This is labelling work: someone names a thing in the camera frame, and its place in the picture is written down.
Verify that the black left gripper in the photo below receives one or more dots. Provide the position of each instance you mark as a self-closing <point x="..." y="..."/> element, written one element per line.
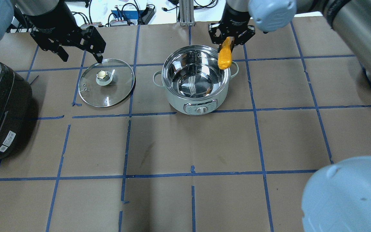
<point x="51" y="16"/>

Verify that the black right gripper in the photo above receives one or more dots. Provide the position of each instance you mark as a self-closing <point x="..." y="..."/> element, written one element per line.
<point x="235" y="14"/>

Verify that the yellow toy corn cob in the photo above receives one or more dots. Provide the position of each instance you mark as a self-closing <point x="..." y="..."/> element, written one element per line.
<point x="225" y="53"/>

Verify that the glass pot lid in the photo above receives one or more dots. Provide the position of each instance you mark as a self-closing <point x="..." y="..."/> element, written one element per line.
<point x="106" y="84"/>

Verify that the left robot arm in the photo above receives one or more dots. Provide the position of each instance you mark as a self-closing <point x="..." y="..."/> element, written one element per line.
<point x="8" y="9"/>

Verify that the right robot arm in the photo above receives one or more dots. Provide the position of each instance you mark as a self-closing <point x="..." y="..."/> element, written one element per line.
<point x="301" y="101"/>

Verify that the pale green electric pot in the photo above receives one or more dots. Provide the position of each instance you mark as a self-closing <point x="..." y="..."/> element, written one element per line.
<point x="192" y="81"/>

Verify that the grey usb hub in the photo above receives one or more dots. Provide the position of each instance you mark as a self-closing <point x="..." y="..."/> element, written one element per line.
<point x="94" y="24"/>

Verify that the blue usb hub box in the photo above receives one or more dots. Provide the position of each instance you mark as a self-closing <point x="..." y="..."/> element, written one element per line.
<point x="126" y="17"/>

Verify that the black power adapter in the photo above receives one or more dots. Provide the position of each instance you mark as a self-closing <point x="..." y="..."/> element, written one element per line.
<point x="147" y="14"/>

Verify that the black rice cooker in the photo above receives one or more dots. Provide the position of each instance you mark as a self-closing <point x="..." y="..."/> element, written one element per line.
<point x="2" y="111"/>

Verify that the aluminium frame post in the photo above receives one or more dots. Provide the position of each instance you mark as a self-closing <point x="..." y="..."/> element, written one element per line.
<point x="186" y="10"/>

